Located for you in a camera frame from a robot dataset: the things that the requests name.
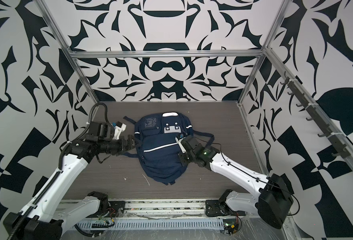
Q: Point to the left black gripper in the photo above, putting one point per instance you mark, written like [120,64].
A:
[124,146]

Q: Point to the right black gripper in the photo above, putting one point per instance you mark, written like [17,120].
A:
[183,160]

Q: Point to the navy blue student backpack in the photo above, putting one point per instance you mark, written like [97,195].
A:
[158,148]

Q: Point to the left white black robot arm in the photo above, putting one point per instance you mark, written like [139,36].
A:
[38,219]

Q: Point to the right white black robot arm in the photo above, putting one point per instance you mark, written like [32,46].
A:
[269,196]

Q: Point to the green circuit board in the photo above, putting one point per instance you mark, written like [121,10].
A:
[230,228]

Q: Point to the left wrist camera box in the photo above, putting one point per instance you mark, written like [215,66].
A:
[119,128]

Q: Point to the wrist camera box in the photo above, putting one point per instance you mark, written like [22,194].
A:
[119,128]
[179,139]

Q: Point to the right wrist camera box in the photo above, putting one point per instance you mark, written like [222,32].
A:
[179,139]

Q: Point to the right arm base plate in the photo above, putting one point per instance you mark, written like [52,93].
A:
[216,208]

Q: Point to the aluminium front rail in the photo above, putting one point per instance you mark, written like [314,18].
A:
[164,208]

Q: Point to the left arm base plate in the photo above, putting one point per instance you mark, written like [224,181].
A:
[115,209]

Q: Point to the white slotted cable duct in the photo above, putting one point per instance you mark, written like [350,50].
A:
[160,224]

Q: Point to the wall hook rack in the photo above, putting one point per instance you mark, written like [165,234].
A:
[315,115]

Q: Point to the aluminium cage frame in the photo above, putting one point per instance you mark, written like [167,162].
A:
[264,53]

